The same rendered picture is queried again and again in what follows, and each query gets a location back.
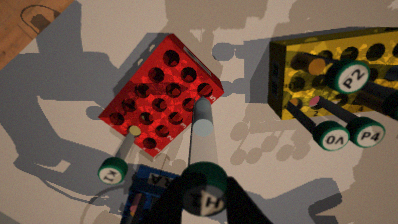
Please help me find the blue tube rack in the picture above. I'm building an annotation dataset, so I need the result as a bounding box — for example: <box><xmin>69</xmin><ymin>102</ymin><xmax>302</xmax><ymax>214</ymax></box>
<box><xmin>120</xmin><ymin>164</ymin><xmax>180</xmax><ymax>224</ymax></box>

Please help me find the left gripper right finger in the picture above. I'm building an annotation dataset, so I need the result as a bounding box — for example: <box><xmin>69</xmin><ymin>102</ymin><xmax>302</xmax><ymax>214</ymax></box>
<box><xmin>226</xmin><ymin>177</ymin><xmax>273</xmax><ymax>224</ymax></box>

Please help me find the yellow tube rack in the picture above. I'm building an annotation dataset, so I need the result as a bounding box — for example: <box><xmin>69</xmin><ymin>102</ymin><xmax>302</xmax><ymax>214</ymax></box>
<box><xmin>268</xmin><ymin>27</ymin><xmax>398</xmax><ymax>120</ymax></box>

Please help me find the red tube rack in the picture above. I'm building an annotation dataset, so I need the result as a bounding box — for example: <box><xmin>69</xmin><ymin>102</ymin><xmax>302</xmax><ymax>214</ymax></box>
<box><xmin>98</xmin><ymin>33</ymin><xmax>224</xmax><ymax>157</ymax></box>

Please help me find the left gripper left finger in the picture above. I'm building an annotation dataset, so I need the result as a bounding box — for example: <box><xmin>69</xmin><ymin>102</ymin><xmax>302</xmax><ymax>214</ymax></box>
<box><xmin>139</xmin><ymin>177</ymin><xmax>182</xmax><ymax>224</ymax></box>

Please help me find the tube with dark green cap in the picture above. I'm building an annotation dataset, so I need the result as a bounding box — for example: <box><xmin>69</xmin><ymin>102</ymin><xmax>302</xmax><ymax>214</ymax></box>
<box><xmin>180</xmin><ymin>96</ymin><xmax>229</xmax><ymax>217</ymax></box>

